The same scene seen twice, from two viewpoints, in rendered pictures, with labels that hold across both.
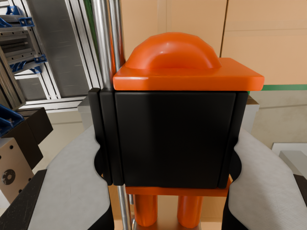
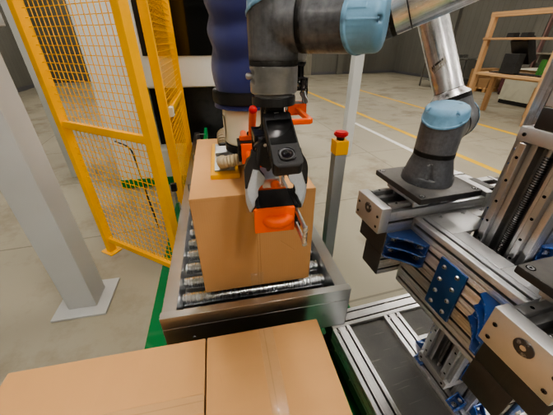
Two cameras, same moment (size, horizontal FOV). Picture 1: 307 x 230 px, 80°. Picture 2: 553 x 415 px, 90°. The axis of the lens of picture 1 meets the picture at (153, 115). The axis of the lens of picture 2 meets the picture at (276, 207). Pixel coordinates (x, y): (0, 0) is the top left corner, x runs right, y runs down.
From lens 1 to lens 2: 43 cm
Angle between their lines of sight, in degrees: 32
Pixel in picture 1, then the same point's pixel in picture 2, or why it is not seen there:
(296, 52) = (112, 391)
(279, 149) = (98, 305)
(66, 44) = (399, 384)
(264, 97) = not seen: hidden behind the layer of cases
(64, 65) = (392, 356)
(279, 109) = not seen: hidden behind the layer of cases
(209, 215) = (225, 200)
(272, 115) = (105, 350)
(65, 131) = (371, 286)
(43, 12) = not seen: outside the picture
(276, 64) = (136, 373)
